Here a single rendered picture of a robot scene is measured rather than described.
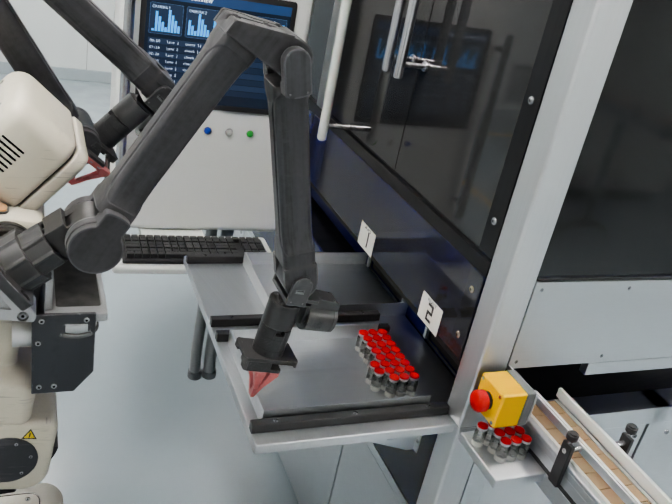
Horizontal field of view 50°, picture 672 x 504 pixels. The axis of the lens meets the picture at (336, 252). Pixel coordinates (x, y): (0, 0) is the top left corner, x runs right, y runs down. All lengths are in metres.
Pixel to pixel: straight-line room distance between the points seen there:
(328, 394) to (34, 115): 0.73
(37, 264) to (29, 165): 0.17
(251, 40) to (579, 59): 0.49
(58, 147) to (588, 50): 0.81
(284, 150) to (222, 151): 1.00
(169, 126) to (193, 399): 1.87
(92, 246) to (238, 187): 1.11
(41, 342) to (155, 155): 0.42
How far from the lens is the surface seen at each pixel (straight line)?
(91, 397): 2.79
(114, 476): 2.49
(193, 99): 1.03
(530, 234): 1.26
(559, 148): 1.21
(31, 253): 1.09
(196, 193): 2.12
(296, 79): 1.02
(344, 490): 1.98
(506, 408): 1.32
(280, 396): 1.40
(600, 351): 1.53
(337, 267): 1.90
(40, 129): 1.17
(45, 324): 1.29
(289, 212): 1.14
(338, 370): 1.50
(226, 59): 1.02
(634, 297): 1.50
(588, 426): 1.46
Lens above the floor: 1.73
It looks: 25 degrees down
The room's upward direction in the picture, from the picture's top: 12 degrees clockwise
